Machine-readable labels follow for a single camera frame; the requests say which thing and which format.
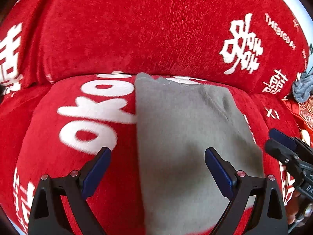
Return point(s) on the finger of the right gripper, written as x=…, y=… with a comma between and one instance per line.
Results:
x=279, y=151
x=282, y=138

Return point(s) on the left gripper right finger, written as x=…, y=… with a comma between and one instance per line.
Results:
x=268, y=215

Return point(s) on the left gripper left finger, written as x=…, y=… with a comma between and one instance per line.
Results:
x=48, y=215

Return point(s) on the grey knit sweater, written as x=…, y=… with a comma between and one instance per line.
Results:
x=176, y=123

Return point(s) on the person right hand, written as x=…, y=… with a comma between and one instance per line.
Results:
x=292, y=207

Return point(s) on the red embroidered pillow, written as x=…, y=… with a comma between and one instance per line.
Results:
x=302, y=113

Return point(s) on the grey blue towel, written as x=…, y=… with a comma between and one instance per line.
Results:
x=302, y=88

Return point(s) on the red wedding seat cover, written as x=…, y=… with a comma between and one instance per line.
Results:
x=57, y=128

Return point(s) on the red wedding back cushion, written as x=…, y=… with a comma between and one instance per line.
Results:
x=256, y=45

